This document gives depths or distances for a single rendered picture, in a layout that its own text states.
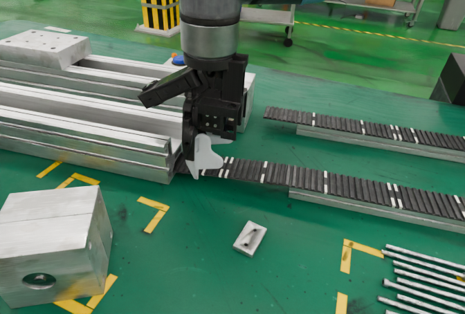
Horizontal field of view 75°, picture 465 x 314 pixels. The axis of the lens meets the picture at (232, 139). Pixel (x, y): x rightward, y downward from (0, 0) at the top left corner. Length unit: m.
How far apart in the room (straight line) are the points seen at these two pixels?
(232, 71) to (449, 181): 0.46
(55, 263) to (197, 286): 0.16
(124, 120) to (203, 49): 0.25
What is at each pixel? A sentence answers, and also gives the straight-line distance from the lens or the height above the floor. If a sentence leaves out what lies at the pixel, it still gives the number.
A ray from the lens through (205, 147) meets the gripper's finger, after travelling 0.46.
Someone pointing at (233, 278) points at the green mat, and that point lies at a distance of 0.42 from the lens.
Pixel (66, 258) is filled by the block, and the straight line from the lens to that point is 0.37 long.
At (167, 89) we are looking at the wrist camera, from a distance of 0.45.
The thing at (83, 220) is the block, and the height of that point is 0.87.
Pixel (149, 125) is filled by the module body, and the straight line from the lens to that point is 0.56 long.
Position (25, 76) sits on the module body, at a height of 0.83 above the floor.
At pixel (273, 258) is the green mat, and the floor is 0.78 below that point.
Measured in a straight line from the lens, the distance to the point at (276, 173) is 0.50.
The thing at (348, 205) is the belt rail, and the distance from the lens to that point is 0.52.
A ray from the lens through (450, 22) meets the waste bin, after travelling 5.56.
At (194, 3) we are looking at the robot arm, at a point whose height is 1.07.
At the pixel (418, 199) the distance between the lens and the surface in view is 0.55.
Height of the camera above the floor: 1.15
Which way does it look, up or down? 36 degrees down
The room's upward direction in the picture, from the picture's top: 3 degrees clockwise
